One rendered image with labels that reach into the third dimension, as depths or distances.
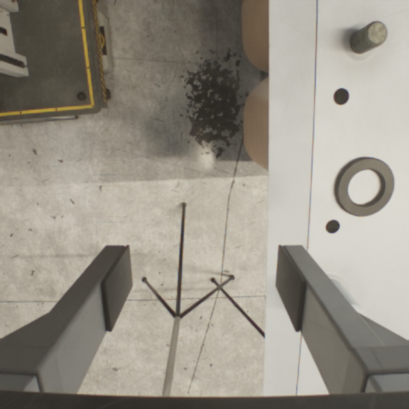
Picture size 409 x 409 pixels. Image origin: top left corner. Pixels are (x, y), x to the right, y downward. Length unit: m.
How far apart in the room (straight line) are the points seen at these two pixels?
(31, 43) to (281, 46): 1.35
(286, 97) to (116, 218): 1.58
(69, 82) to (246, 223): 1.17
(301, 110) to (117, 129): 1.48
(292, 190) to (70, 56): 1.28
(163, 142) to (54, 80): 0.60
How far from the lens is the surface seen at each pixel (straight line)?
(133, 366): 2.33
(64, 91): 1.44
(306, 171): 0.27
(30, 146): 1.90
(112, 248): 0.16
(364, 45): 0.27
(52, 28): 1.50
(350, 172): 0.27
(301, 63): 0.27
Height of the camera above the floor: 1.61
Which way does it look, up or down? 75 degrees down
